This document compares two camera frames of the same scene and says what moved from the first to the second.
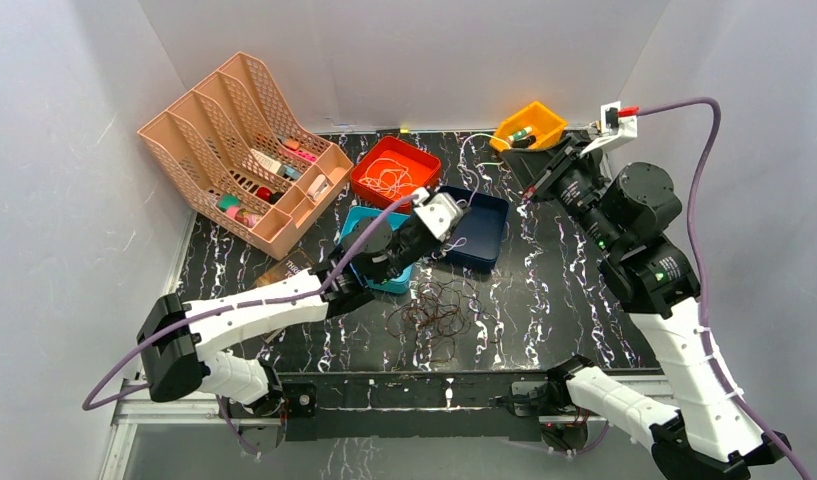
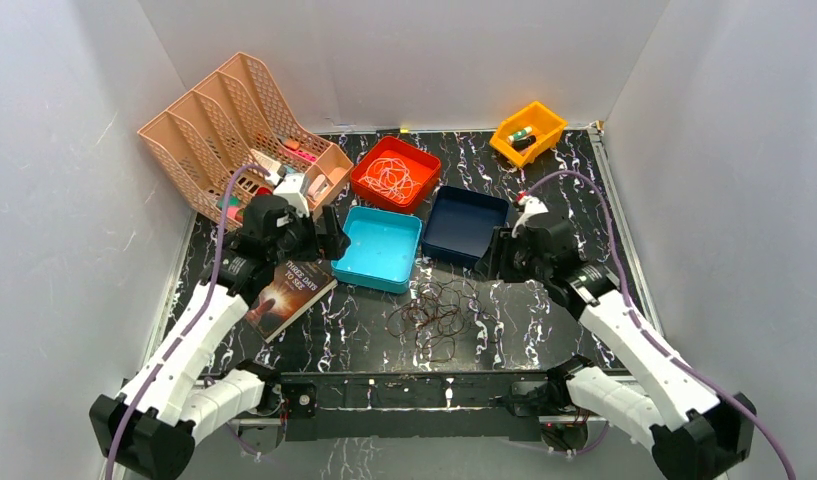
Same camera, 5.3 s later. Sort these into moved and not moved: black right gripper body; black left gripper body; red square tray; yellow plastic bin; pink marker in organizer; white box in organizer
Moved: black left gripper body; black right gripper body
Not moved: pink marker in organizer; white box in organizer; red square tray; yellow plastic bin
